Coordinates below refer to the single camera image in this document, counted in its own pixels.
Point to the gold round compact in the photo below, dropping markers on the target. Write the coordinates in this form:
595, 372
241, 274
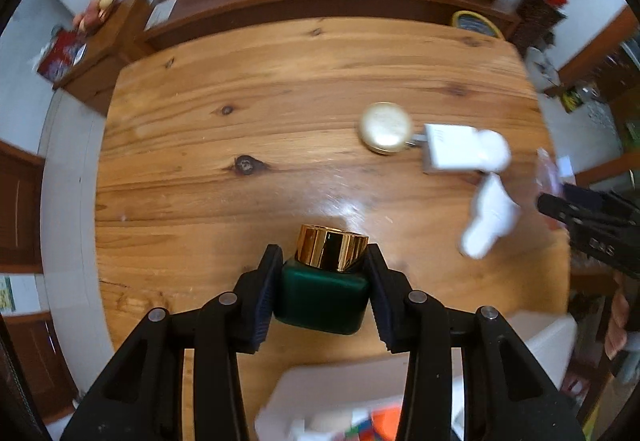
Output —
385, 128

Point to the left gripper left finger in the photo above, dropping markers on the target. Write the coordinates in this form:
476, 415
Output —
254, 289

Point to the dark wicker basket red lid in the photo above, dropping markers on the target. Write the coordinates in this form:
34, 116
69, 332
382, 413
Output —
537, 17

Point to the orange round disc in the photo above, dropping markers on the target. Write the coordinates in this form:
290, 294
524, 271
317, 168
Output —
385, 422

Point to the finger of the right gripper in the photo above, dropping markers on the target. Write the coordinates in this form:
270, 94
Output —
595, 200
563, 211

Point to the white plastic storage bin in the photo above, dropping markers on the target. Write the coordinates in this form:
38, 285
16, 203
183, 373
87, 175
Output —
316, 402

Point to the small wooden side cabinet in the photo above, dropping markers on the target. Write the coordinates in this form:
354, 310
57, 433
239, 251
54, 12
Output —
112, 47

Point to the red gift box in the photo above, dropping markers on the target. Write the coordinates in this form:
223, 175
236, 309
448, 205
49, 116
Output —
63, 51

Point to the white egg-shaped device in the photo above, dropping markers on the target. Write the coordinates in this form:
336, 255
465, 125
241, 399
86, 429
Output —
494, 153

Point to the white square charger block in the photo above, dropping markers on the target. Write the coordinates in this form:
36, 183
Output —
448, 148

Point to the colourful rubik cube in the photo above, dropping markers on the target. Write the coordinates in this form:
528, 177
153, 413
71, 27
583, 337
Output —
361, 428

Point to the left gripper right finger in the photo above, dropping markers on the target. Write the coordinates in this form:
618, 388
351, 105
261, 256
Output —
388, 292

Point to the fruit pile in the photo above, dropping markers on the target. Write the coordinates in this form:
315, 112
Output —
94, 16

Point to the white handheld scanner device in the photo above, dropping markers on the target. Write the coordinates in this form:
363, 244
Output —
493, 215

